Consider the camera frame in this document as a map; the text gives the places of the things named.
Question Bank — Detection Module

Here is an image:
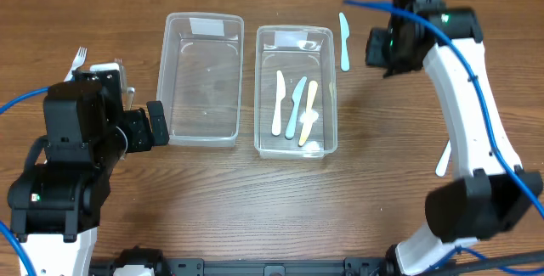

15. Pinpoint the left clear plastic container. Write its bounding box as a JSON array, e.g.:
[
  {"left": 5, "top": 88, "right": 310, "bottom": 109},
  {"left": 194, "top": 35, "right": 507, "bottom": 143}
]
[{"left": 156, "top": 12, "right": 244, "bottom": 147}]

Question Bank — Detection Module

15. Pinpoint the light blue plastic knife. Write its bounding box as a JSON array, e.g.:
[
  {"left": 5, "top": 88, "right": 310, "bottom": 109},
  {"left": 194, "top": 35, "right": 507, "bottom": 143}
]
[{"left": 285, "top": 76, "right": 307, "bottom": 139}]

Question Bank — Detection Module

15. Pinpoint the left blue cable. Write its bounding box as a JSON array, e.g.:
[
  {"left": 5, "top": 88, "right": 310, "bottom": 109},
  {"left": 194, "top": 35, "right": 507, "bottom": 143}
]
[{"left": 0, "top": 85, "right": 52, "bottom": 276}]

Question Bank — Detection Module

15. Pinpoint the clear plastic container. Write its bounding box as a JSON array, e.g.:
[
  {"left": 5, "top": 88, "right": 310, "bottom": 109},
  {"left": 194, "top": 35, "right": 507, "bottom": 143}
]
[
  {"left": 254, "top": 25, "right": 338, "bottom": 160},
  {"left": 156, "top": 12, "right": 244, "bottom": 147}
]

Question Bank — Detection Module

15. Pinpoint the thick handled metal fork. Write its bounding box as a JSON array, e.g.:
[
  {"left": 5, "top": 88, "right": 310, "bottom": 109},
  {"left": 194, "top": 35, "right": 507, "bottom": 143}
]
[{"left": 125, "top": 87, "right": 135, "bottom": 110}]

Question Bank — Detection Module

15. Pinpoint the upright metal fork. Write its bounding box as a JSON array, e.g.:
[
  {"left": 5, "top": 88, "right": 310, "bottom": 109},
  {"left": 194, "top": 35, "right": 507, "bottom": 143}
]
[{"left": 114, "top": 58, "right": 128, "bottom": 93}]

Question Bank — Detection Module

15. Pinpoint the right clear plastic container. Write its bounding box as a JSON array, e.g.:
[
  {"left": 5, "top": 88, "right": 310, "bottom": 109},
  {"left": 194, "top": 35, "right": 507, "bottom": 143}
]
[{"left": 254, "top": 25, "right": 338, "bottom": 160}]

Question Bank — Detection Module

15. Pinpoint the black corrugated hose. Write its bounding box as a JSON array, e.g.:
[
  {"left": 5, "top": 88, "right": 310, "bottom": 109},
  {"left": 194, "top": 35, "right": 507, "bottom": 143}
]
[{"left": 441, "top": 251, "right": 544, "bottom": 276}]

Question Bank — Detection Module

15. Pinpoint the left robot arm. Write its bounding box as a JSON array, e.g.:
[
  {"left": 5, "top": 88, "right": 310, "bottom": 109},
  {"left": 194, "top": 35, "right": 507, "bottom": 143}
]
[{"left": 3, "top": 63, "right": 169, "bottom": 275}]

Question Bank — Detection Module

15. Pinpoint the white plastic knife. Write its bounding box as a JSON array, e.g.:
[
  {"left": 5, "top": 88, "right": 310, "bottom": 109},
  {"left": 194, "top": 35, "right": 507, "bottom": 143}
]
[
  {"left": 435, "top": 141, "right": 451, "bottom": 177},
  {"left": 271, "top": 70, "right": 286, "bottom": 136}
]

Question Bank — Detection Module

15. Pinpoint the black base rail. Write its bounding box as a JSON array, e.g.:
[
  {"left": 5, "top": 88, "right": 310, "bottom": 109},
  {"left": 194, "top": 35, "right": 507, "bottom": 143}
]
[{"left": 88, "top": 246, "right": 384, "bottom": 276}]

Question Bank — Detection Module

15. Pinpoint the yellow plastic knife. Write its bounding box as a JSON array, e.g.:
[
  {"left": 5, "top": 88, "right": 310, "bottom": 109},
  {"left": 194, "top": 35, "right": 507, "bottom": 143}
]
[{"left": 298, "top": 81, "right": 319, "bottom": 146}]

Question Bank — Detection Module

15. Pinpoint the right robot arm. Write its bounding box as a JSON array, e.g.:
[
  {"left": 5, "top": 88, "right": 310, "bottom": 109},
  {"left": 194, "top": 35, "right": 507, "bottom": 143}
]
[{"left": 365, "top": 0, "right": 543, "bottom": 275}]

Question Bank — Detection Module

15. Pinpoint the light blue plastic fork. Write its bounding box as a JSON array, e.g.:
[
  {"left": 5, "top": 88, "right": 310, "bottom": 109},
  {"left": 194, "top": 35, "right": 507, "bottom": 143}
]
[{"left": 65, "top": 47, "right": 88, "bottom": 82}]

